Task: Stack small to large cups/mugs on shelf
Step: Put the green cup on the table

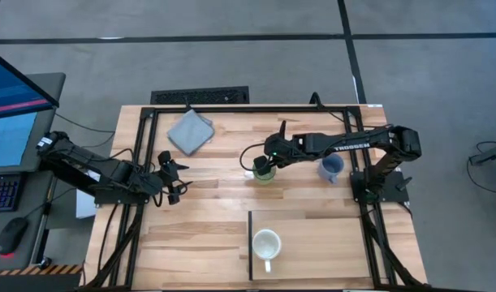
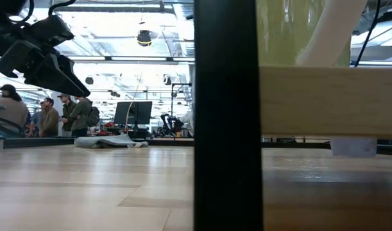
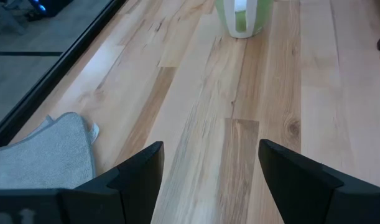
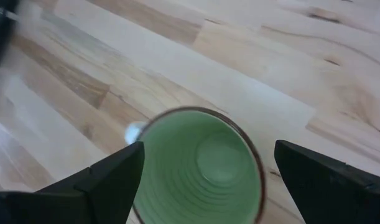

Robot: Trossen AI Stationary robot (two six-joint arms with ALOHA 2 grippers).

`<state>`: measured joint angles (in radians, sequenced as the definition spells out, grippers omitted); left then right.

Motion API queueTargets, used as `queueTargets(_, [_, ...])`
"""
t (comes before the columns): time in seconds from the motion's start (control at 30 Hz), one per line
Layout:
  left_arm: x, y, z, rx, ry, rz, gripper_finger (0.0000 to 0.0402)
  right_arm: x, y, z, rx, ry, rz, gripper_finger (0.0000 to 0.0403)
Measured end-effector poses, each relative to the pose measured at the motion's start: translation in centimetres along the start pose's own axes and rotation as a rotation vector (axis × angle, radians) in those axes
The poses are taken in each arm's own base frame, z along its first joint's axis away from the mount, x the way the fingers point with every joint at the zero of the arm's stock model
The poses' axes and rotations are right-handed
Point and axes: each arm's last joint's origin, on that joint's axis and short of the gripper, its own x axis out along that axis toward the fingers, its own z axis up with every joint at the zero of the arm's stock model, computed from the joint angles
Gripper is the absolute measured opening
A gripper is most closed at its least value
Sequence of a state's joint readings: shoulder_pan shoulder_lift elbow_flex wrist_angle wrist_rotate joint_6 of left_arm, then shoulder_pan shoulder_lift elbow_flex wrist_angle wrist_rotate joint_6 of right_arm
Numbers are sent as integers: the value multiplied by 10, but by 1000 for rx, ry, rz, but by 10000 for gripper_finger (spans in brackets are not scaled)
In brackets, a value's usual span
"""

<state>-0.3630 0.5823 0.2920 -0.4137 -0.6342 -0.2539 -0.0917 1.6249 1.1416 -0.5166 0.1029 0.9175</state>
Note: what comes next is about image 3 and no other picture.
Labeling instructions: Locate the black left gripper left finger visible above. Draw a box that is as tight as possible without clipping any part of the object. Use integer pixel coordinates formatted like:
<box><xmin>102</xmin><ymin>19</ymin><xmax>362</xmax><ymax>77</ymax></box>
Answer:
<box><xmin>58</xmin><ymin>141</ymin><xmax>165</xmax><ymax>224</ymax></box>

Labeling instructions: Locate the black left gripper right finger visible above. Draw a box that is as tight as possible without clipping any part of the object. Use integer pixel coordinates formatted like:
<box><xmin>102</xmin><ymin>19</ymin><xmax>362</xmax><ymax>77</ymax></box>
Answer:
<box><xmin>258</xmin><ymin>138</ymin><xmax>380</xmax><ymax>224</ymax></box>

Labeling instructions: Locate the green mug white handle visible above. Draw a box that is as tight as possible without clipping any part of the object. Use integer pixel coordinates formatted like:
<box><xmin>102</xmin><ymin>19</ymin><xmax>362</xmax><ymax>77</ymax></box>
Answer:
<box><xmin>215</xmin><ymin>0</ymin><xmax>275</xmax><ymax>39</ymax></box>

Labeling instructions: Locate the grey folded cloth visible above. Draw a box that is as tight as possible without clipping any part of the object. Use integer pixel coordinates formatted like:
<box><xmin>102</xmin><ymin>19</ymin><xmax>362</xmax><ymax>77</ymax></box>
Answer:
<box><xmin>0</xmin><ymin>111</ymin><xmax>101</xmax><ymax>190</ymax></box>

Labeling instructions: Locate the black device blue light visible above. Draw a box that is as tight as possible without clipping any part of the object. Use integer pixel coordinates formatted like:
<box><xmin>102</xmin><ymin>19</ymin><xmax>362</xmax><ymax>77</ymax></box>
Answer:
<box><xmin>27</xmin><ymin>0</ymin><xmax>76</xmax><ymax>18</ymax></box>

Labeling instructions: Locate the grey chair base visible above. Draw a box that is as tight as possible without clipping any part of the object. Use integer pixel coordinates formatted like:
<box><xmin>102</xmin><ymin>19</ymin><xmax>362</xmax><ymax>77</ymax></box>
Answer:
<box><xmin>0</xmin><ymin>0</ymin><xmax>26</xmax><ymax>35</ymax></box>

